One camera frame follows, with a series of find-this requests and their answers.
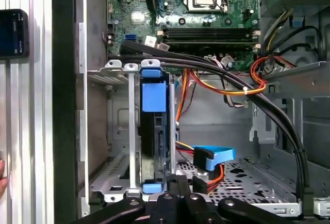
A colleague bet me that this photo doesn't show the thin grey white wires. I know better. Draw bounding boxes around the thin grey white wires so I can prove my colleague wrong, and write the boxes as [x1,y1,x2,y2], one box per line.
[223,96,253,109]

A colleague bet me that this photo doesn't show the metal disk bay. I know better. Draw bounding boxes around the metal disk bay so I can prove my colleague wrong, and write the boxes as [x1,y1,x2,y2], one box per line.
[87,58,181,203]

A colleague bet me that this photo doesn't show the black open PC case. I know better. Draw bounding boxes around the black open PC case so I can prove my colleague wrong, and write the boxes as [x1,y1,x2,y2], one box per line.
[51,0,330,224]

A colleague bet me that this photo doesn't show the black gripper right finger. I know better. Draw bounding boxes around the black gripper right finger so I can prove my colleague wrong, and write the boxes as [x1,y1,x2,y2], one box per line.
[179,174,297,224]

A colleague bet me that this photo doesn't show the blue data wire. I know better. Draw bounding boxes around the blue data wire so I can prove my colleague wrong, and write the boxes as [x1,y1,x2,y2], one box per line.
[192,145,237,173]

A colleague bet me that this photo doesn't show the person's hand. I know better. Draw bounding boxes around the person's hand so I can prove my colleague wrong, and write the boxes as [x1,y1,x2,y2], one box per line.
[0,158,9,199]

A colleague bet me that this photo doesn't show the black device with screen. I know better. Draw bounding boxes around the black device with screen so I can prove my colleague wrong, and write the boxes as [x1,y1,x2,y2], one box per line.
[0,9,30,60]

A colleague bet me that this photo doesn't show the hard disk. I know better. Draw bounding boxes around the hard disk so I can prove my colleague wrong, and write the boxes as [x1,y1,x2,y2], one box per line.
[138,58,176,194]

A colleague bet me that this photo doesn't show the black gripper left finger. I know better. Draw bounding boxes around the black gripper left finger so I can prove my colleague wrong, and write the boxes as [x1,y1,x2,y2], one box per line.
[71,173,182,224]

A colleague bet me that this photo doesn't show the green motherboard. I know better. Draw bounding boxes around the green motherboard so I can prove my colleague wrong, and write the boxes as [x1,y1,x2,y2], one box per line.
[106,0,261,73]

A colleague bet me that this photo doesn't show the thick black cable bundle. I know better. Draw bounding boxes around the thick black cable bundle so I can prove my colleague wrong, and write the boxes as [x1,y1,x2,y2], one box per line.
[109,39,314,204]

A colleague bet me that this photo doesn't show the grey optical drive cage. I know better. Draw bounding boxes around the grey optical drive cage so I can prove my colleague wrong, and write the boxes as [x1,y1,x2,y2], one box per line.
[249,61,330,173]

